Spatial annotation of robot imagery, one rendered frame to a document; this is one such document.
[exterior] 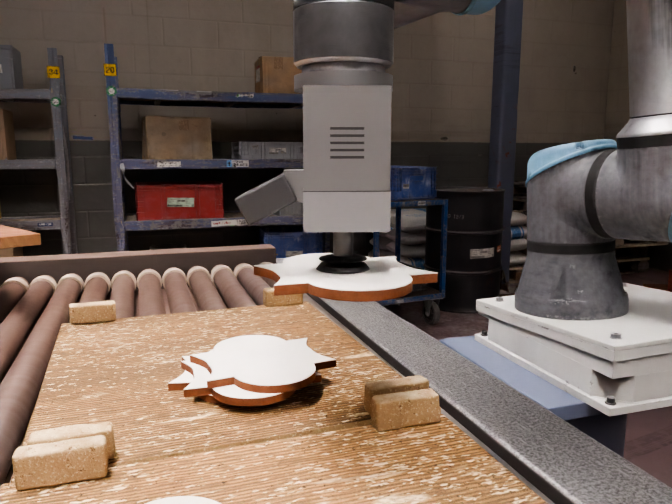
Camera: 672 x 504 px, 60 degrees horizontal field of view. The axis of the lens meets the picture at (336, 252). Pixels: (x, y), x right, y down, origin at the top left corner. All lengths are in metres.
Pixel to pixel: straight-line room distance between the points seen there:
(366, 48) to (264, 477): 0.31
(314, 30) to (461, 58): 5.70
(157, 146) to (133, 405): 4.13
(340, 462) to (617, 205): 0.48
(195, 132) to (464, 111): 2.73
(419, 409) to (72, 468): 0.27
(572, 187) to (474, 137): 5.35
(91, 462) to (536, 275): 0.60
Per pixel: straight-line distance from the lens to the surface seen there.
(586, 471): 0.54
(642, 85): 0.78
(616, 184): 0.78
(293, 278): 0.43
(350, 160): 0.42
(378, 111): 0.42
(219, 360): 0.60
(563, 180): 0.82
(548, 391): 0.80
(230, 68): 5.37
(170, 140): 4.69
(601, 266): 0.85
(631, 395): 0.77
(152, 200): 4.62
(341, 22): 0.43
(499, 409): 0.62
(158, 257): 1.31
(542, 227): 0.84
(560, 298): 0.84
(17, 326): 0.97
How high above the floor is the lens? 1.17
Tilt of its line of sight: 10 degrees down
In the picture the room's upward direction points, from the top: straight up
